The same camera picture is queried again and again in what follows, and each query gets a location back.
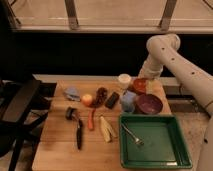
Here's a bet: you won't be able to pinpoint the black chair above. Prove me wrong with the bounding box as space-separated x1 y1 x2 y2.
0 80 56 171

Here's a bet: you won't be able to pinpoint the white cup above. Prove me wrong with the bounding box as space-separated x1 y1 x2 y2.
118 74 131 89

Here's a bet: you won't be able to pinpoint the blue cloth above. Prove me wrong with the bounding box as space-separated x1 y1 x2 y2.
65 87 80 102

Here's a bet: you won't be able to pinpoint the orange fruit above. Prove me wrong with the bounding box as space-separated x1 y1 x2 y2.
81 94 93 106

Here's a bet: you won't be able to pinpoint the dark red grapes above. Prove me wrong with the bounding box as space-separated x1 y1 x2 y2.
92 87 108 108

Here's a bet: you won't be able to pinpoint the purple bowl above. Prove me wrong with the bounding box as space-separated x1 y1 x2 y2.
135 94 163 114

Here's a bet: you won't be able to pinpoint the metal fork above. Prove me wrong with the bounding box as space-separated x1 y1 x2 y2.
121 123 144 146

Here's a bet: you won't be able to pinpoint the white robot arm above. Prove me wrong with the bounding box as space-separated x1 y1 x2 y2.
139 34 213 171

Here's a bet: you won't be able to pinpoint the orange carrot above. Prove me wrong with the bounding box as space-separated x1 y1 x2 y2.
87 108 96 131

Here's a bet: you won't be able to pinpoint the blue cup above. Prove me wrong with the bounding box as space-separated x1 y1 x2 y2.
120 91 136 113

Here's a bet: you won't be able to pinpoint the green plastic tray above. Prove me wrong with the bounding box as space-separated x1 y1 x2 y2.
119 114 192 169

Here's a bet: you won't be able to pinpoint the dark round can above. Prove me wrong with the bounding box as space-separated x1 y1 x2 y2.
65 107 79 121

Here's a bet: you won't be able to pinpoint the black handled knife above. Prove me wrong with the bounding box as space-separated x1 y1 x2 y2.
76 119 83 150

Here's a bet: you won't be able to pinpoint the black rectangular block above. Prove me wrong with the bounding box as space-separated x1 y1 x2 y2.
105 92 119 109

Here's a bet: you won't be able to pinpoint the red bowl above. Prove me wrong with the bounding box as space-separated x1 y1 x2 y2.
133 78 146 94

